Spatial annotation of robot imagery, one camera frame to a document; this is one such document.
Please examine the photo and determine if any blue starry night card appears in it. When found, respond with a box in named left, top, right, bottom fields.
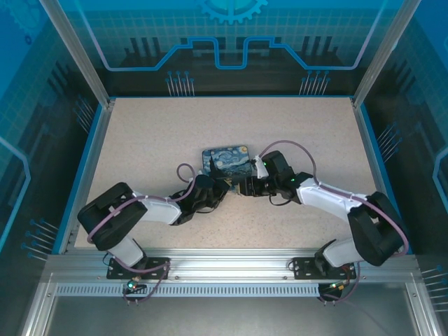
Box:
left=202, top=144, right=254, bottom=180

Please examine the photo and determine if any blue table edge trim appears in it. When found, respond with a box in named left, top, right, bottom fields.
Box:
left=359, top=104, right=416, bottom=255
left=51, top=104, right=106, bottom=256

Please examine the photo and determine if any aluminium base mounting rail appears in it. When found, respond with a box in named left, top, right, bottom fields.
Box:
left=47, top=247, right=421, bottom=285

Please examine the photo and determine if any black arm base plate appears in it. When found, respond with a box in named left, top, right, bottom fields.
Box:
left=292, top=257, right=358, bottom=281
left=106, top=257, right=172, bottom=280

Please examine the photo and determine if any grey slotted cable duct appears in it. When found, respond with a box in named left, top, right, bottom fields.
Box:
left=55, top=283, right=321, bottom=298

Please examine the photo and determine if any aluminium rear frame post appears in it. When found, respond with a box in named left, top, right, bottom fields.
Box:
left=352, top=0, right=419, bottom=108
left=38, top=0, right=117, bottom=108

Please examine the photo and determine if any aluminium front frame bar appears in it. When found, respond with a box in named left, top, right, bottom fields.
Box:
left=20, top=282, right=57, bottom=336
left=407, top=281, right=446, bottom=336

